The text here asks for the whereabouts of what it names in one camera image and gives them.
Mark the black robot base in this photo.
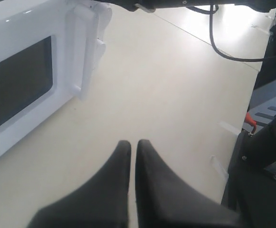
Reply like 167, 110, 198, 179
220, 0, 276, 228

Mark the white Midea microwave oven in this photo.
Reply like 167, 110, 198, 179
81, 0, 112, 70

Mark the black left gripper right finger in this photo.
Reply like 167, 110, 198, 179
135, 140, 243, 228

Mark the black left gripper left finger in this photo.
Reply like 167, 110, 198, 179
28, 140, 131, 228

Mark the black camera cable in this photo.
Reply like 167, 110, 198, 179
186, 4, 276, 63

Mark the lower white timer knob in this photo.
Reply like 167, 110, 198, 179
95, 38, 106, 63

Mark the red cable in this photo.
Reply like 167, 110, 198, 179
245, 113, 258, 135

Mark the white microwave door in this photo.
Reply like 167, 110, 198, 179
0, 0, 100, 168

